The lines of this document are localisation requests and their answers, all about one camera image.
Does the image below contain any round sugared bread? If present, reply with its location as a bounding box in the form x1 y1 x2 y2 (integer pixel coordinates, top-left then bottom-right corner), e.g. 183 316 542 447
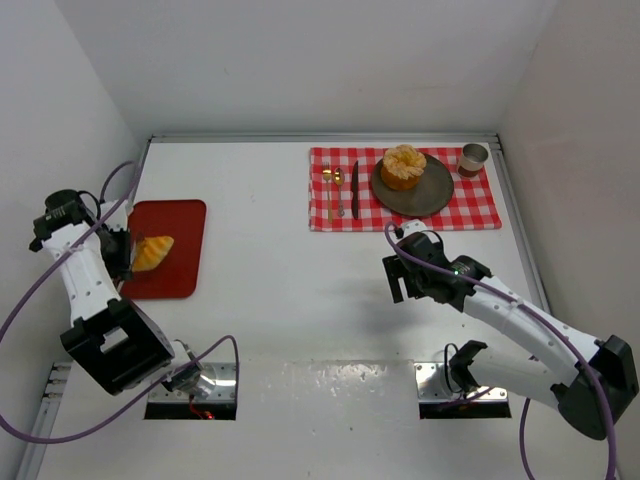
380 144 427 191

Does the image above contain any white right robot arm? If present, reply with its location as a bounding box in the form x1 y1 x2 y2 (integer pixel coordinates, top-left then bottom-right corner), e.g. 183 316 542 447
383 222 639 440

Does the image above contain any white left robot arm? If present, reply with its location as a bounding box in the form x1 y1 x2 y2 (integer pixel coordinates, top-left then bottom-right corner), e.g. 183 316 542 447
30 189 213 399

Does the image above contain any orange croissant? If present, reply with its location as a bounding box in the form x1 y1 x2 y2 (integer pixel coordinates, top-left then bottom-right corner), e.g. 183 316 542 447
133 236 174 273

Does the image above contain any red cutting board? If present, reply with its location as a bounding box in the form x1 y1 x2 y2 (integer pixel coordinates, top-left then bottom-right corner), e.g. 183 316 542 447
121 199 207 300

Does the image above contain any dark round plate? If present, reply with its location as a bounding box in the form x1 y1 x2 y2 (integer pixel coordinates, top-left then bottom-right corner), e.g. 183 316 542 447
370 154 454 217

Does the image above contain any red checkered cloth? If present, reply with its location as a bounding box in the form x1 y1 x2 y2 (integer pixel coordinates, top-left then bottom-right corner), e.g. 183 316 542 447
309 146 502 232

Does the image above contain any black knife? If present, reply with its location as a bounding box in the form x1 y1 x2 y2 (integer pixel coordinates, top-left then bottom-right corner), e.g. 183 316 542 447
351 161 360 220

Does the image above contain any silver spoon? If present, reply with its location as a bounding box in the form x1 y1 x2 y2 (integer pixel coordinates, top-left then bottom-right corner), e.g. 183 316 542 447
333 167 345 217

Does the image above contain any gold fork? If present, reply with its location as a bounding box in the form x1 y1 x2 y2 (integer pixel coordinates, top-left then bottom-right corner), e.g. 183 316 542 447
322 163 333 224

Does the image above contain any metal cup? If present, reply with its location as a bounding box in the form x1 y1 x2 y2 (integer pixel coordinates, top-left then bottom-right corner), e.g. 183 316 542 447
457 143 489 178

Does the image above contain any black cable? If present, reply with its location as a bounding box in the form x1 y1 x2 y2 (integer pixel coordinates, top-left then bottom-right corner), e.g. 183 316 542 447
442 342 464 396

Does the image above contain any metal base plate right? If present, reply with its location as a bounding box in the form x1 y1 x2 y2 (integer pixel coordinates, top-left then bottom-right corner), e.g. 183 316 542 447
414 362 508 406

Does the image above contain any metal base plate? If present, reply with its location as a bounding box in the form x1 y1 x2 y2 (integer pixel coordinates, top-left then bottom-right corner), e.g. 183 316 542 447
414 362 508 406
147 362 236 404

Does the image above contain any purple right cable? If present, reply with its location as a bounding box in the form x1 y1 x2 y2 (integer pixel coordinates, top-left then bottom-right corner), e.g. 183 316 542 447
383 222 618 480

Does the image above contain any purple cable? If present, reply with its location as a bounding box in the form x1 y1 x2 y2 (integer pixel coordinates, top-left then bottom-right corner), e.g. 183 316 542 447
383 222 618 480
0 160 240 445

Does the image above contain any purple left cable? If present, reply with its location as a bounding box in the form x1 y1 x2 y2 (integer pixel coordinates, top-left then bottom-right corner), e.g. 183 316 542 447
0 160 240 445

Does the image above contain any metal base plate left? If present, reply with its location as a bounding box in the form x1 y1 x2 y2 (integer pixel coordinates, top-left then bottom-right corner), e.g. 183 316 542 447
147 362 236 404

